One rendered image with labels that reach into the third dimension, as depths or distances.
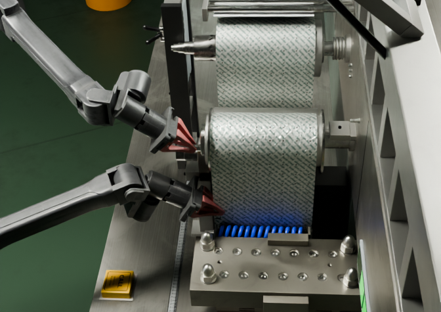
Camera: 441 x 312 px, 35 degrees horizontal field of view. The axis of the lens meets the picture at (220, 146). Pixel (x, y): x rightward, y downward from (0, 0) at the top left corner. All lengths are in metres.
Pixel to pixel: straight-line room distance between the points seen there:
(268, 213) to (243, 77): 0.33
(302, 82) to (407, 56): 0.58
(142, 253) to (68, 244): 1.31
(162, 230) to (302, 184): 0.46
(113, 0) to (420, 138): 3.73
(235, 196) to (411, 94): 0.67
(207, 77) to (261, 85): 0.70
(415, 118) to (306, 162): 0.56
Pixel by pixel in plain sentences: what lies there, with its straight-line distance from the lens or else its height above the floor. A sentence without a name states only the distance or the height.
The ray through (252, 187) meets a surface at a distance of 1.63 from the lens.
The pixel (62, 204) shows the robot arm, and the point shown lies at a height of 1.20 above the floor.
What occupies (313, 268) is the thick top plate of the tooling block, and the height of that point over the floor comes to 1.03.
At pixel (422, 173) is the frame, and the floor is 1.65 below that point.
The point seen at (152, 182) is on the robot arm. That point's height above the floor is 1.19.
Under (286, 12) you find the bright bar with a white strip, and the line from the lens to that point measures 1.70.
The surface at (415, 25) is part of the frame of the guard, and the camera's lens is 1.23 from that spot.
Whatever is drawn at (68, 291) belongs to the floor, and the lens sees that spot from 2.99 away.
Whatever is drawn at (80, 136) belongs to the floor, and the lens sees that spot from 3.67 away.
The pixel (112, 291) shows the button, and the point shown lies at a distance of 1.77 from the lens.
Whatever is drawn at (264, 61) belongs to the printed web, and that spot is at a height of 1.35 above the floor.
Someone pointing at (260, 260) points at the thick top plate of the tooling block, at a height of 1.03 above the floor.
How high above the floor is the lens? 2.31
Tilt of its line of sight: 41 degrees down
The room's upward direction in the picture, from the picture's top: 3 degrees counter-clockwise
